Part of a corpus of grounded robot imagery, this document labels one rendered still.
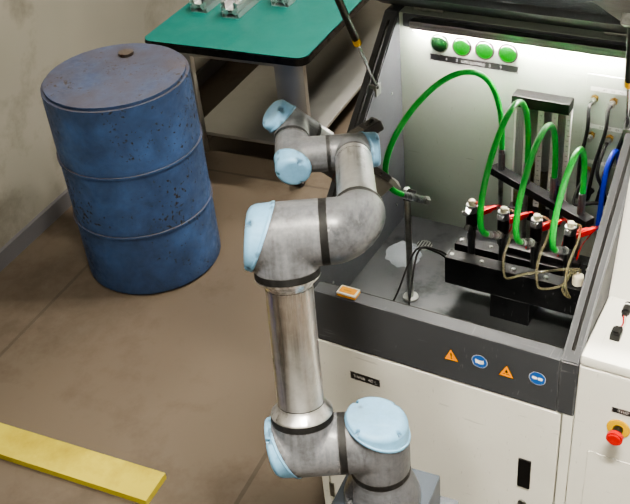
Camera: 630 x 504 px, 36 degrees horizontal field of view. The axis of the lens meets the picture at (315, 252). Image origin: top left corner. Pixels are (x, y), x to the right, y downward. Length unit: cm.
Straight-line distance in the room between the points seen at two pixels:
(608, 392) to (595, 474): 27
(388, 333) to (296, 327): 68
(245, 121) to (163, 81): 110
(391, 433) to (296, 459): 18
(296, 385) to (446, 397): 73
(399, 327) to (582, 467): 53
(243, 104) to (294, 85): 65
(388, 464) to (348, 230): 46
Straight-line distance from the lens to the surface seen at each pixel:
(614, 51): 234
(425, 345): 231
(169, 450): 337
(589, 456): 236
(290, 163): 197
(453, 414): 243
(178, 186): 378
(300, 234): 160
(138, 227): 381
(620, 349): 218
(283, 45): 423
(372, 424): 179
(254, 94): 495
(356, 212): 162
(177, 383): 359
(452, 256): 241
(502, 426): 239
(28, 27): 437
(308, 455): 180
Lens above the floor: 243
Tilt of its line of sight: 36 degrees down
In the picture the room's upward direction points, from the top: 6 degrees counter-clockwise
